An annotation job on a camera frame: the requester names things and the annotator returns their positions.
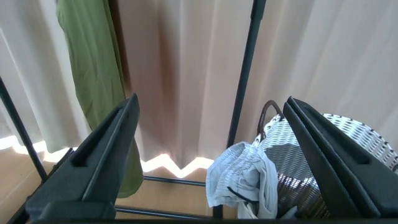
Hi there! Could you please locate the black clothes rack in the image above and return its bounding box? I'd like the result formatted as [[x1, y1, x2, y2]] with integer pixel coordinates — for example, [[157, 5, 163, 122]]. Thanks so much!
[[0, 0, 267, 220]]

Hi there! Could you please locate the beige curtain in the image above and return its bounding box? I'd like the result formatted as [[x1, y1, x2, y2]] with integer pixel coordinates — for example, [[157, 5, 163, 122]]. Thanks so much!
[[0, 0, 398, 180]]

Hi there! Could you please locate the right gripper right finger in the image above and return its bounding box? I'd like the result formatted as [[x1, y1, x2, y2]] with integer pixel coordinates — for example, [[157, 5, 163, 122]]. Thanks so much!
[[282, 95, 398, 218]]

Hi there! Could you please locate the white laundry basket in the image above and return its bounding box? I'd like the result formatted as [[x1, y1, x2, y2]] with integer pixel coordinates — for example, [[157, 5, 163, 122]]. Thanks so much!
[[252, 100, 398, 219]]

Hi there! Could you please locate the green shirt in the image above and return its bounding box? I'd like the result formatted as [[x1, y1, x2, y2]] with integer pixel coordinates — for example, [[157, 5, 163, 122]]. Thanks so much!
[[55, 0, 145, 199]]

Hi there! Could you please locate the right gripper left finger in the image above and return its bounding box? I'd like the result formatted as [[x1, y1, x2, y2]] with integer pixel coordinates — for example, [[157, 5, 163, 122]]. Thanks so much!
[[26, 92, 140, 220]]

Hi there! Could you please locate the pale grey garment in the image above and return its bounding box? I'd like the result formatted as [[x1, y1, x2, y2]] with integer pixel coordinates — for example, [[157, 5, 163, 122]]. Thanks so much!
[[205, 141, 299, 219]]

